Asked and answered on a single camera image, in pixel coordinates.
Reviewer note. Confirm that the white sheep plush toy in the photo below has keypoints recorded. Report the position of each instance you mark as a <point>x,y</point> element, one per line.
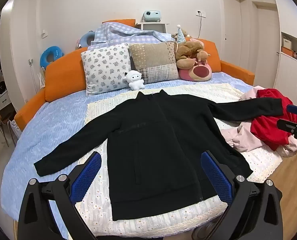
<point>134,78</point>

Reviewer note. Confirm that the brown teddy bear plush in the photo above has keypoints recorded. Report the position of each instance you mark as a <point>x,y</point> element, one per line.
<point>188,51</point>

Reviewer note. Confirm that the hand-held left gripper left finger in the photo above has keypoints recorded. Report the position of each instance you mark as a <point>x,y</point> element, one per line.
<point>87,177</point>

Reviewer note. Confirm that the white projector stand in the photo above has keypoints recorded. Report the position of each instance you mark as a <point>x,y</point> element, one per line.
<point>153,27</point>

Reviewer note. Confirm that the white floral pillow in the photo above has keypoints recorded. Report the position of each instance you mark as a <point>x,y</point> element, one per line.
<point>103,67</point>

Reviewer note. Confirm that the white paper bag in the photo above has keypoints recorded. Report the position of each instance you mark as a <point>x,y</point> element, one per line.
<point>287,42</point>

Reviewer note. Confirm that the white door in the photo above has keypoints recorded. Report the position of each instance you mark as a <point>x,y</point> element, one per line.
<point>264,45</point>
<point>234,30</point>

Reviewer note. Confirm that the white floral blanket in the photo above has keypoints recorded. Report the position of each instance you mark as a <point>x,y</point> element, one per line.
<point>101,110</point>

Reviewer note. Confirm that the red garment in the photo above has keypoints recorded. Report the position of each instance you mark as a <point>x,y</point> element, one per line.
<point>268,130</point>

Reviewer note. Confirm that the blue party hat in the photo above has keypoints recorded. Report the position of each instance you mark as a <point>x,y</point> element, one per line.
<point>180,36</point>

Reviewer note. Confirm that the light blue projector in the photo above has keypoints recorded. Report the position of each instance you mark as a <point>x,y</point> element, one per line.
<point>151,15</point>

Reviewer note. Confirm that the beige patchwork pillow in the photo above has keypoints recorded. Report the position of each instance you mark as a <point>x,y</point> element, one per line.
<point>153,60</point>

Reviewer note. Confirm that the white folding rack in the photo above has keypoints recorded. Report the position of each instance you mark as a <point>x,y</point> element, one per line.
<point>37,75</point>

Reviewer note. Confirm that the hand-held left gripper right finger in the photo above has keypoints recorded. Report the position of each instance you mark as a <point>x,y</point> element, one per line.
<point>217,177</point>

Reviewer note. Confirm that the white wall cabinet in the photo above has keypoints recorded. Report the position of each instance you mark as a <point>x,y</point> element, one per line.
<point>292,67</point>

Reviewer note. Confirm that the pink bear plush toy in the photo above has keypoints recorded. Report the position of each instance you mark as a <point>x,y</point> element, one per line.
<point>198,72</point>

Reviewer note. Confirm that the small brown plush toy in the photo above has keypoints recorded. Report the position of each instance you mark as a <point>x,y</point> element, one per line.
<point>186,33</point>

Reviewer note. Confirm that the blue checkered quilt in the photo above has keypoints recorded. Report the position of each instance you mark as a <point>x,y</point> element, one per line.
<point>118,33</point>

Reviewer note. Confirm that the orange box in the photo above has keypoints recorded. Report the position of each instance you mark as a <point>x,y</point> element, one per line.
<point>288,50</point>

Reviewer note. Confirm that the white drawer unit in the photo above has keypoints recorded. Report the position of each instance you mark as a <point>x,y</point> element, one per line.
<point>2,100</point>

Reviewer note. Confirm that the white light switch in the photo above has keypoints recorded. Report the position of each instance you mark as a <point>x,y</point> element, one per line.
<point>44,33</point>

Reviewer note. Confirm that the orange bed with blue sheet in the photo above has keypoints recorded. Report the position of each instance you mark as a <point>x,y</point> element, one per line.
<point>51,130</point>

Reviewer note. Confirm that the pink garment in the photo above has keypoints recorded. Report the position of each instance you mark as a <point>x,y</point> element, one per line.
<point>241,140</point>

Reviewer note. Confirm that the white wall socket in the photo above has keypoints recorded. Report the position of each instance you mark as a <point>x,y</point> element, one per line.
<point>201,14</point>

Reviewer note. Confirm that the black fleece jacket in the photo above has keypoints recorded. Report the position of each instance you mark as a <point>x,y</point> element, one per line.
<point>158,150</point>

